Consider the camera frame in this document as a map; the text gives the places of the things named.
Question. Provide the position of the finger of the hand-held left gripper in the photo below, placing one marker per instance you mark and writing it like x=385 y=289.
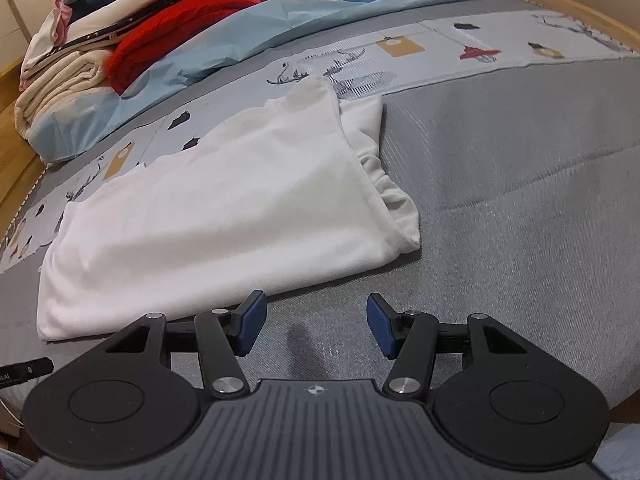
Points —
x=25 y=372

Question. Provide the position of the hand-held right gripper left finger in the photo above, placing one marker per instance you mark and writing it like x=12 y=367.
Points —
x=252 y=317

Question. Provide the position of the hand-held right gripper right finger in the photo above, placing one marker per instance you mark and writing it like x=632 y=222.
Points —
x=381 y=322

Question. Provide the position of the white long-sleeve shirt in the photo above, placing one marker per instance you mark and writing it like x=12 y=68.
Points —
x=225 y=210

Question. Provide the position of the beige folded towel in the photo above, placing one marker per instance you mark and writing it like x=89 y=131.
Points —
x=60 y=85

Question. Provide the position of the light blue blanket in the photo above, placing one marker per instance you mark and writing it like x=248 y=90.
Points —
x=250 y=25

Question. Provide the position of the red folded blanket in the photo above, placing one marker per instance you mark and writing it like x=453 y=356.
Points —
x=165 y=35

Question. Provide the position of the printed grey bed sheet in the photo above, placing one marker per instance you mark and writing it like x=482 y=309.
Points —
x=500 y=35

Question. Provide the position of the pink cloth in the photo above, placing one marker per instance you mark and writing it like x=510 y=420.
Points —
x=61 y=17

